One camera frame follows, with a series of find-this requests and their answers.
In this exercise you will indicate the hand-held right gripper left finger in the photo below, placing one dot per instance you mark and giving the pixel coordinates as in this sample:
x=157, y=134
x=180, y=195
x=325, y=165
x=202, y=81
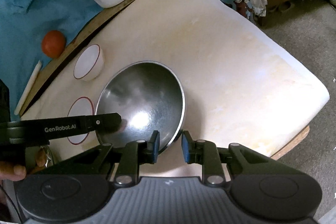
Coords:
x=156, y=146

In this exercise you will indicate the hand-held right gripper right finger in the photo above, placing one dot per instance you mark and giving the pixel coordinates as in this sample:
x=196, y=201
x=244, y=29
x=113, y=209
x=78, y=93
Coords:
x=186, y=148

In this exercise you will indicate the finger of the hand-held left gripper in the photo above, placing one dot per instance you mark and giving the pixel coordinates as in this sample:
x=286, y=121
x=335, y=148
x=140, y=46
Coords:
x=105, y=123

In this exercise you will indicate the white bowl with red rim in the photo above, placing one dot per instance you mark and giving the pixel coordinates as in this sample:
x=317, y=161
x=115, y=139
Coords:
x=88, y=62
x=81, y=107

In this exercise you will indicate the steel bowl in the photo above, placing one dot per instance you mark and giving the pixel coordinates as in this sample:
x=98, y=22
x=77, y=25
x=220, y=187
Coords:
x=147, y=92

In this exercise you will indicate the person's left hand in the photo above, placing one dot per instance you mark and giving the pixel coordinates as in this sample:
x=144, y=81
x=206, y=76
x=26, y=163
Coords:
x=13, y=171

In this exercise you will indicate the white rod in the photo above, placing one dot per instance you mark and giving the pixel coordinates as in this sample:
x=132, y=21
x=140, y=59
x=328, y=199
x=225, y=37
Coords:
x=29, y=87

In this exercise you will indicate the red ball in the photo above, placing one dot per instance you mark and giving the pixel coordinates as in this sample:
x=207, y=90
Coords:
x=53, y=44

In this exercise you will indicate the white table cover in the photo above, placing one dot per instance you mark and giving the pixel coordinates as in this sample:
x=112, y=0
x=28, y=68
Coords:
x=223, y=56

